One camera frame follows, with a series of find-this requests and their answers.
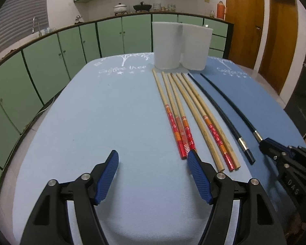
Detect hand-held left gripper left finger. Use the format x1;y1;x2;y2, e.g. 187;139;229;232
20;150;119;245

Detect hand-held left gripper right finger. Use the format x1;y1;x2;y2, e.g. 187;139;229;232
187;150;287;245

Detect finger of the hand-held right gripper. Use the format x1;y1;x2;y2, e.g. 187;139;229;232
259;138;300;167

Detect plain wooden chopstick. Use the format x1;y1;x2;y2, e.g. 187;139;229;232
176;73;225;173
182;73;241;171

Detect red-handled wooden chopstick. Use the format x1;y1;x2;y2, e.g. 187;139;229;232
168;73;197;151
152;69;188;159
161;71;188;148
181;73;234;172

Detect black chopstick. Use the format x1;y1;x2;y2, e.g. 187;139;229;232
200;73;264;143
188;73;256;164

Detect white two-compartment utensil holder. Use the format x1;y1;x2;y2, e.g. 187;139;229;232
152;22;214;71

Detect wooden door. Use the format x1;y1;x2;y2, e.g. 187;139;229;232
259;0;299;95
226;0;265;69

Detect orange thermos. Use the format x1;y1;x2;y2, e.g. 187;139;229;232
217;1;227;20

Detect white cooking pot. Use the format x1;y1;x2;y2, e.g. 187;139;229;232
114;3;128;15

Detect metal sink faucet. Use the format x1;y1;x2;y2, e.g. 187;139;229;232
32;17;41;35

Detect black wok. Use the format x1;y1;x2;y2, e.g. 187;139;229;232
133;2;152;13

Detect row of glass jars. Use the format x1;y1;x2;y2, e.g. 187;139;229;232
153;3;176;12

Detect grey window blind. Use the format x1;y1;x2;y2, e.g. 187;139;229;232
0;0;49;57

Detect white power cord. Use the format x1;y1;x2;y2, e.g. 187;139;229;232
34;97;55;118

